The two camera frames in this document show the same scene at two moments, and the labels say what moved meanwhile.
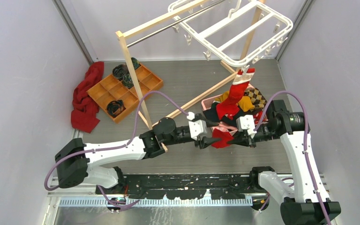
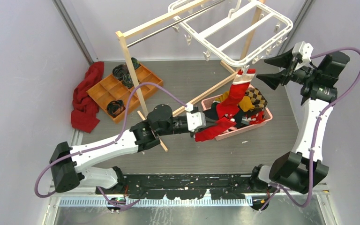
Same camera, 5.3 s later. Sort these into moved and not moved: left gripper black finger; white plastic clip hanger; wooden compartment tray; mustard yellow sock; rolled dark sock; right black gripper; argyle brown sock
Moved: right black gripper; left gripper black finger
Not moved: mustard yellow sock; white plastic clip hanger; argyle brown sock; rolled dark sock; wooden compartment tray
